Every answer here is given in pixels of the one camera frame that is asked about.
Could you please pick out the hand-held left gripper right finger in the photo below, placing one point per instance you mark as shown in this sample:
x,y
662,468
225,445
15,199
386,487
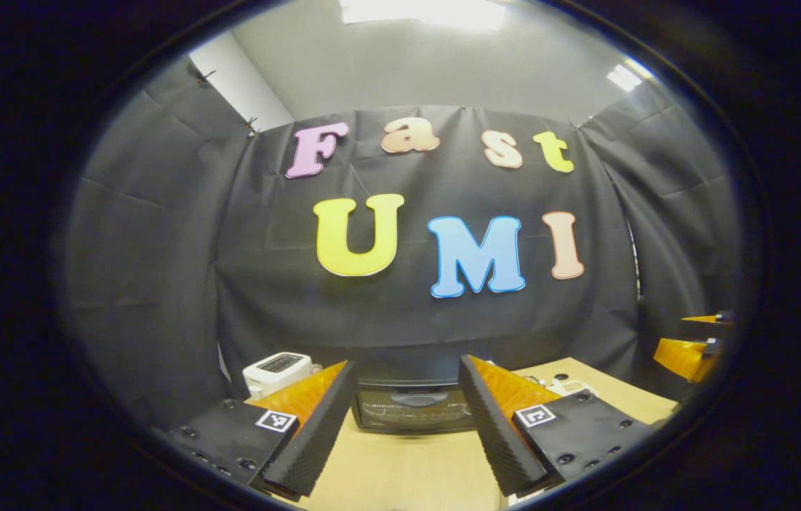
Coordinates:
x,y
492,433

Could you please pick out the black backdrop cloth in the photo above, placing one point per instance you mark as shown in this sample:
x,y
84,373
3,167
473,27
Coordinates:
x,y
180,284

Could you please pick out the white divided dish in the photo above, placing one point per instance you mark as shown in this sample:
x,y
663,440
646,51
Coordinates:
x,y
570,387

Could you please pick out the large ceiling light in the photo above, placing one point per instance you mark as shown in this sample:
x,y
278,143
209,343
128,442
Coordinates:
x,y
421,13

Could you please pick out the black electric oven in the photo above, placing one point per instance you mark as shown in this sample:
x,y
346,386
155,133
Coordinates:
x,y
411,408

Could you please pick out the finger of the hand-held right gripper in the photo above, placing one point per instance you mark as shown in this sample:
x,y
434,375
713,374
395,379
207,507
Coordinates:
x,y
709,325
684,356

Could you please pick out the white toaster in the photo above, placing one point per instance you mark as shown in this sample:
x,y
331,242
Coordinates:
x,y
272,369

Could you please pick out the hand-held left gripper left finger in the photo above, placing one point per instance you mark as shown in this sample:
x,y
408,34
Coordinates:
x,y
315,433

